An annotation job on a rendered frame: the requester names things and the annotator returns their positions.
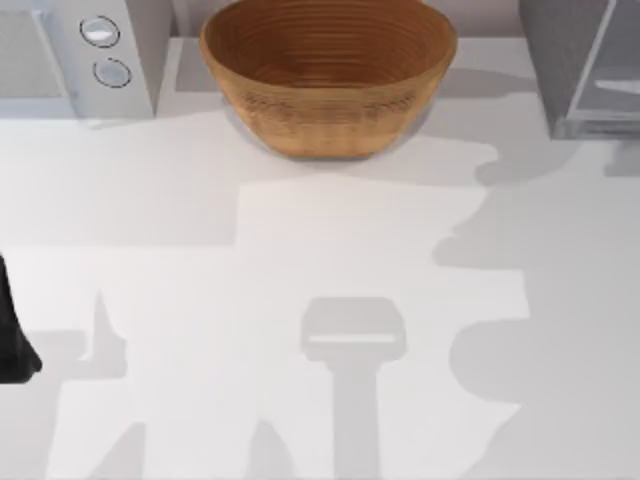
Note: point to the brown wicker basket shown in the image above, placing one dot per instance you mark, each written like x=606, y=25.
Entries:
x=325, y=85

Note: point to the pale microwave oven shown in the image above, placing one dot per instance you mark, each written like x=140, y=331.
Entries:
x=135, y=60

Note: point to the microwave knob with bluish centre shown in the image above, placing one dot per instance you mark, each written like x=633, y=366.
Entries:
x=112, y=71

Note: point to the microwave knob with white centre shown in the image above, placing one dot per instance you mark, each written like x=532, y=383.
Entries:
x=99, y=31

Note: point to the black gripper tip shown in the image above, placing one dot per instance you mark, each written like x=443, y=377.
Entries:
x=11, y=345

